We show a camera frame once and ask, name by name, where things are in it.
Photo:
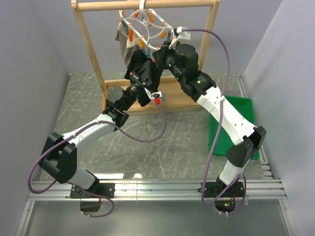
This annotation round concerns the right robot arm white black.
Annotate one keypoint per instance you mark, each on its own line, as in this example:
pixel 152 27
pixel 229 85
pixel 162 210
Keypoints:
pixel 247 139

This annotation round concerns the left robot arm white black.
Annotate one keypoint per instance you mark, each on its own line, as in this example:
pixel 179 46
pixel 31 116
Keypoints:
pixel 59 156

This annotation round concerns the grey underwear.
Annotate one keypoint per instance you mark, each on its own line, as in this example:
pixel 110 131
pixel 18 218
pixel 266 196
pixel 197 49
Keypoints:
pixel 127 47

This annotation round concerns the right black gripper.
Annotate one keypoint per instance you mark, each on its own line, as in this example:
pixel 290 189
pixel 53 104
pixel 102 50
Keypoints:
pixel 158 56

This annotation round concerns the black underwear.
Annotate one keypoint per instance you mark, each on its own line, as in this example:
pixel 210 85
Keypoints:
pixel 137 59

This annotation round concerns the wooden hanging rack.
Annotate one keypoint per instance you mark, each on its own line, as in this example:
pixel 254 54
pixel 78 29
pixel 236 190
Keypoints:
pixel 176 100

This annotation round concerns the aluminium mounting rail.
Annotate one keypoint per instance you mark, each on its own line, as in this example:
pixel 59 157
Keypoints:
pixel 165 190

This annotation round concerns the white plastic clip hanger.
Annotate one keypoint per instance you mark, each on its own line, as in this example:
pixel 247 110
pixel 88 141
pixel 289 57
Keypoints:
pixel 146 24

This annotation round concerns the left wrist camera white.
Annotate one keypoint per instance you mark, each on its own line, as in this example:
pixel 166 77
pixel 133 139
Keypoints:
pixel 156 97

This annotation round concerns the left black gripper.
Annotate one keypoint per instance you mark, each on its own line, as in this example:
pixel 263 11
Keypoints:
pixel 143 72

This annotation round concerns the orange clothes peg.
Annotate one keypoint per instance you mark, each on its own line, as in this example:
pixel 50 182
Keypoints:
pixel 142 44

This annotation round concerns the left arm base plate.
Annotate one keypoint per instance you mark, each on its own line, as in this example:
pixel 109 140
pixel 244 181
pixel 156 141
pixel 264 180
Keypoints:
pixel 102 189

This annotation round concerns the green plastic tray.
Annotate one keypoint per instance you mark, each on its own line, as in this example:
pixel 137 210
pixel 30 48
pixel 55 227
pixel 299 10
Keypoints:
pixel 224 142

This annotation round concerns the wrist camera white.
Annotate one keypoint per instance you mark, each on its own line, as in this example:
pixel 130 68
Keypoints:
pixel 156 97
pixel 179 33

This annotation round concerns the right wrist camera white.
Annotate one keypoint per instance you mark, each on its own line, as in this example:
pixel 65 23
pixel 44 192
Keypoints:
pixel 179 33

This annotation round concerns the teal clothes peg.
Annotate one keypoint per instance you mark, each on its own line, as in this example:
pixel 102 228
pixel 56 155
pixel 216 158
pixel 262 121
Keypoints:
pixel 147 53

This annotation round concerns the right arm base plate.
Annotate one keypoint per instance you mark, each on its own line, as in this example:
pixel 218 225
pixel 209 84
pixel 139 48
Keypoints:
pixel 212 189

